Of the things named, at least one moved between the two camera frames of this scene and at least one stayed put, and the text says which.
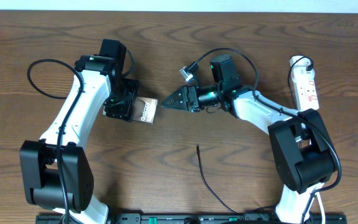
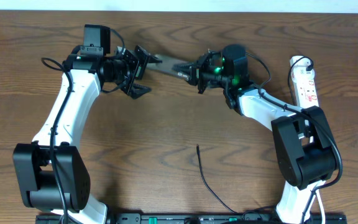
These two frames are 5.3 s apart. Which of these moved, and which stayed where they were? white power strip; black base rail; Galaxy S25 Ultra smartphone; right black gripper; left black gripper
Moved: Galaxy S25 Ultra smartphone; right black gripper; left black gripper
Stayed: black base rail; white power strip
